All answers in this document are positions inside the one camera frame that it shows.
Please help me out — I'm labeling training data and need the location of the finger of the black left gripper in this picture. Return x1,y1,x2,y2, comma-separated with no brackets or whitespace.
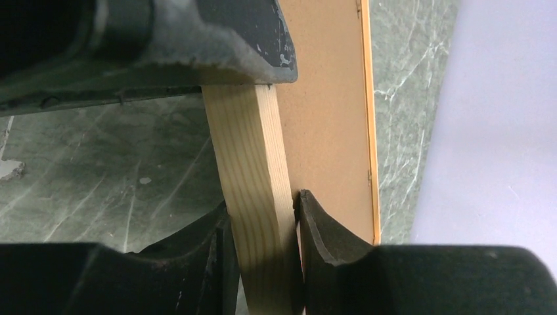
1,0,298,117

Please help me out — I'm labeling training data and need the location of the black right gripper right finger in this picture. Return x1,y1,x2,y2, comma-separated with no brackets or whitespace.
298,190,556,314

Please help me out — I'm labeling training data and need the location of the wooden picture frame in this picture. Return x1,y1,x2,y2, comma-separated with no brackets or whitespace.
202,1,380,314

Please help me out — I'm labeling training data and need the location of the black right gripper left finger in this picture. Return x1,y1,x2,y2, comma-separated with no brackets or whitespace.
1,204,239,314

